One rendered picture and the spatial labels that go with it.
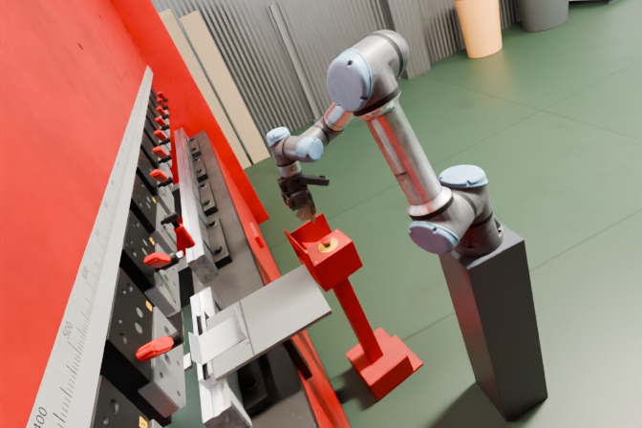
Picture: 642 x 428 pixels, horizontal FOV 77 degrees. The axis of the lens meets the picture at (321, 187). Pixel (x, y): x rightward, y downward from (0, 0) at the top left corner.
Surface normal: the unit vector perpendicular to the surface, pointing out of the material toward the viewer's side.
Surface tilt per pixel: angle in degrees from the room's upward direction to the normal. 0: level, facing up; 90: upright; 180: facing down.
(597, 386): 0
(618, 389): 0
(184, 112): 90
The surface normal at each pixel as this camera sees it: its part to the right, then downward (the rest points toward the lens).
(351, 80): -0.70, 0.47
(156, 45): 0.34, 0.36
